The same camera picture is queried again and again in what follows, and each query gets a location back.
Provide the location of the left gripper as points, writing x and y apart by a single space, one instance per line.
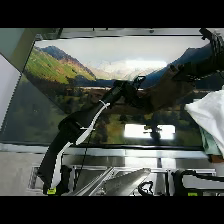
128 92

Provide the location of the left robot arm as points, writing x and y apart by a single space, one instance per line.
71 128

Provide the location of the pale green garment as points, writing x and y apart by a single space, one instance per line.
209 143

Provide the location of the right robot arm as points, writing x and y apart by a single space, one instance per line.
213 63

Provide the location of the white garment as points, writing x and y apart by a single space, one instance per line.
210 113

